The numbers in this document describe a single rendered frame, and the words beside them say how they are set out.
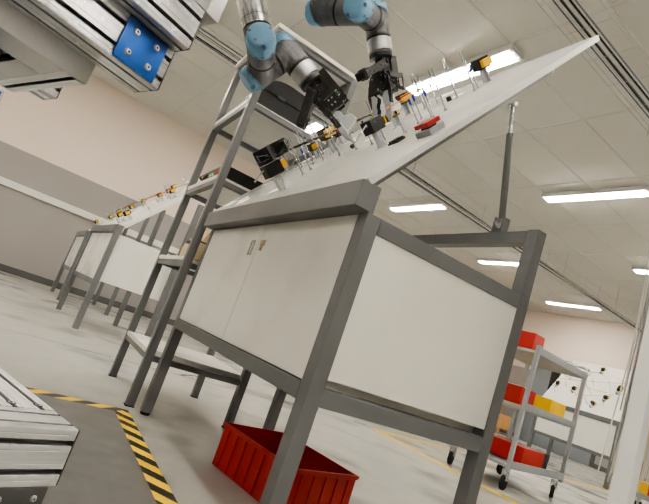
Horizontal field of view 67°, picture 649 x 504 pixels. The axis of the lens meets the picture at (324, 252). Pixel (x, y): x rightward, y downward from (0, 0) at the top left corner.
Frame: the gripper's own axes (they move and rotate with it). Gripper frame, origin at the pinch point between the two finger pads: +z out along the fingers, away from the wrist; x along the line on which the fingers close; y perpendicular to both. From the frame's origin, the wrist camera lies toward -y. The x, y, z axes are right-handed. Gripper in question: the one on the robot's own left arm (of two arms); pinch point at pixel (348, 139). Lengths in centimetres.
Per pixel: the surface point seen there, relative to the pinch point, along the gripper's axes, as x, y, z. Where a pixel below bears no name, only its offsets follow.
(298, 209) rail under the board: -10.4, -22.0, 7.7
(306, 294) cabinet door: -25.3, -30.9, 27.0
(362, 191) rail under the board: -30.9, -4.4, 16.6
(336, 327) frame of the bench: -38, -27, 36
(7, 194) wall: 494, -436, -350
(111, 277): 215, -216, -77
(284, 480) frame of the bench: -48, -53, 54
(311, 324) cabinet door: -33, -32, 33
